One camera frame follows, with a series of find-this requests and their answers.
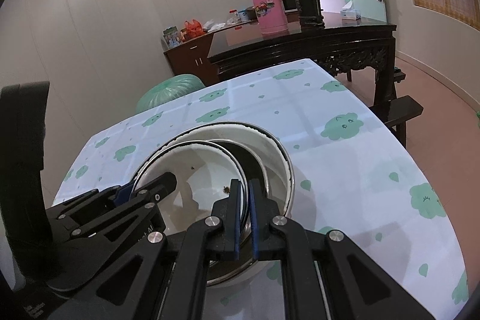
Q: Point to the orange plastic bag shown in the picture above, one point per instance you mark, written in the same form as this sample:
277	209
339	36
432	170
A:
192	30

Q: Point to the dark carved wooden table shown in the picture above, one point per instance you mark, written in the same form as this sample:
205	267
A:
339	47

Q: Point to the brown wooden cabinet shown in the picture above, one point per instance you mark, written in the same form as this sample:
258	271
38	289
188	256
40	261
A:
191	57

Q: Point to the large white enamel bowl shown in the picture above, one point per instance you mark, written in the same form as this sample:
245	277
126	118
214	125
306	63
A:
281	187

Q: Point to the black rice cooker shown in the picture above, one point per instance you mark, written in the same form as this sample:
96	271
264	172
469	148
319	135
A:
248	14

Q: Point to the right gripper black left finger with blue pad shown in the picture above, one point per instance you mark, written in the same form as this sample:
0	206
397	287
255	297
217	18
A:
122	266

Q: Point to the light blue cloud tablecloth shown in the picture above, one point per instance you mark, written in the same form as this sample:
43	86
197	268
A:
351	173

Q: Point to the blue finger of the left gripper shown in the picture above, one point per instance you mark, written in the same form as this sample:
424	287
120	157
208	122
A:
118	194

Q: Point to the green plastic stool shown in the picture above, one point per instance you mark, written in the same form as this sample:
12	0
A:
169	90

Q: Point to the small white enamel bowl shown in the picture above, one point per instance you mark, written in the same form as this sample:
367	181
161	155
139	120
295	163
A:
203	171

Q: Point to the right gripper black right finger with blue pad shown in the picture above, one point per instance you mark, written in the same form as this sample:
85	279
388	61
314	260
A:
325	276

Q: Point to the small steel bowl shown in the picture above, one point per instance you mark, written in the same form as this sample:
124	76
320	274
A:
253	168

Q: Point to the dark wooden bench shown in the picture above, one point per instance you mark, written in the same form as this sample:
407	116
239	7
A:
400	110

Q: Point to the tissue box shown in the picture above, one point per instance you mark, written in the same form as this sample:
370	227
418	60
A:
349	12

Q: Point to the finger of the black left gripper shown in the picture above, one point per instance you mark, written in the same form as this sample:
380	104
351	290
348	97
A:
153	191

